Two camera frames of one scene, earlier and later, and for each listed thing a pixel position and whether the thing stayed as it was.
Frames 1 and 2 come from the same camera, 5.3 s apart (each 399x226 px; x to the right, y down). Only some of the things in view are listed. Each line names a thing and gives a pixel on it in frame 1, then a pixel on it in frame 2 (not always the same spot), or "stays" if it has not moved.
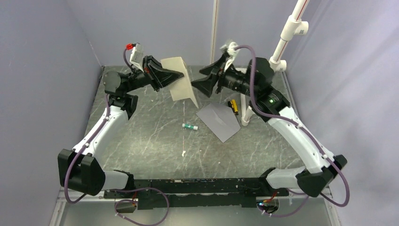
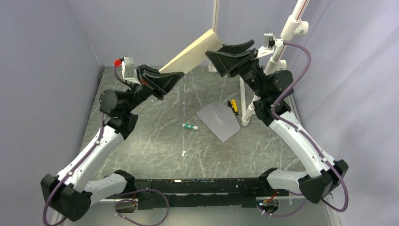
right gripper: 206,84 to 237,57
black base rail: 176,194 stays
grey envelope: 220,119 stays
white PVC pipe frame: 292,25 stays
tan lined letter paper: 183,88 to 211,43
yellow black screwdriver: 233,104 stays
